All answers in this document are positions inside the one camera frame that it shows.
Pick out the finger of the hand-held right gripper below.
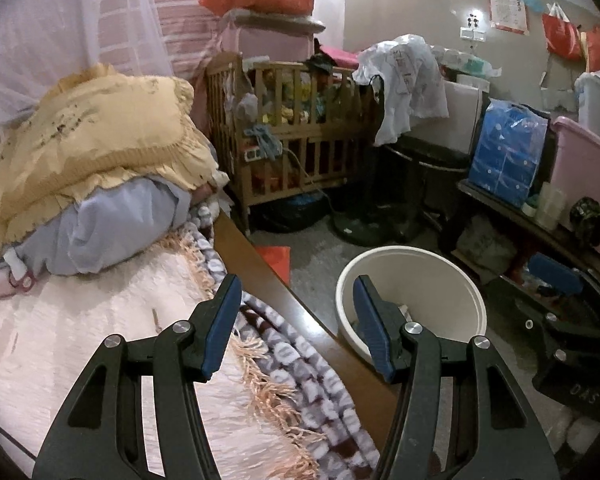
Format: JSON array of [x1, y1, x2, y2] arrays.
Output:
[[527, 252, 600, 311], [522, 305, 600, 361]]

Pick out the red paper sheet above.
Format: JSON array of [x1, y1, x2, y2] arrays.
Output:
[[257, 245, 292, 281]]

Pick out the red white wall poster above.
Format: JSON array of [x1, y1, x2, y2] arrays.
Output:
[[487, 0, 528, 36]]

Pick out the dark wooden bench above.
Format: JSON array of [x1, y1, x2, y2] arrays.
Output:
[[455, 180, 600, 311]]

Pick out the yellow knitted blanket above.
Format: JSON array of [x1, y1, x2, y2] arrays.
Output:
[[0, 62, 221, 261]]

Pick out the camouflage cap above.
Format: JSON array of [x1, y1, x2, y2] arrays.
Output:
[[569, 197, 600, 248]]

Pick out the white pill bottle pink label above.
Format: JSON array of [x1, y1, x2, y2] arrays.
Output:
[[2, 249, 36, 292]]

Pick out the white mosquito net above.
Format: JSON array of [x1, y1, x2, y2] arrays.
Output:
[[0, 0, 176, 131]]

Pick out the stack of clear cups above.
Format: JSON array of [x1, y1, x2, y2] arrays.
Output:
[[535, 182, 568, 231]]

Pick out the white plastic bucket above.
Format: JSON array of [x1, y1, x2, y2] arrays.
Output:
[[336, 246, 488, 368]]

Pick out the floral plush blanket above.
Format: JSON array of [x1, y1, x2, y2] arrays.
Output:
[[180, 200, 381, 480]]

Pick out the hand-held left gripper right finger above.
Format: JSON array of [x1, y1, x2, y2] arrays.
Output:
[[352, 275, 561, 480]]

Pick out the grey fleece blanket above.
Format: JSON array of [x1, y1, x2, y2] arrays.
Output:
[[0, 175, 216, 278]]

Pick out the wooden baby crib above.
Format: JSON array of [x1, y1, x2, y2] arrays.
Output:
[[205, 52, 386, 236]]

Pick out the white cardboard box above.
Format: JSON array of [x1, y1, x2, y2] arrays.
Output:
[[442, 75, 486, 153]]

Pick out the blue tissue package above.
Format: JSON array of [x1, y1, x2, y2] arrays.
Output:
[[467, 99, 551, 208]]

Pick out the pink plastic tub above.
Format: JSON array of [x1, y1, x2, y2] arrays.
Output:
[[547, 116, 600, 221]]

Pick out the pink box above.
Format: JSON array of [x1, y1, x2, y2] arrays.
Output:
[[215, 10, 326, 68]]

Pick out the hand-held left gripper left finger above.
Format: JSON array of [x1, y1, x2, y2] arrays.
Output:
[[32, 274, 243, 480]]

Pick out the black pedestal stand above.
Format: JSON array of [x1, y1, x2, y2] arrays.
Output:
[[330, 135, 473, 247]]

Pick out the pink fringed bedspread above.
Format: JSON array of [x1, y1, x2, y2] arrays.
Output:
[[0, 232, 326, 480]]

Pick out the white plastic bag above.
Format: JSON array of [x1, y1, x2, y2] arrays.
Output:
[[352, 34, 451, 147]]

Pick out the wooden bed frame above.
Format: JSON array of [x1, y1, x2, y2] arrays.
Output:
[[212, 210, 406, 456]]

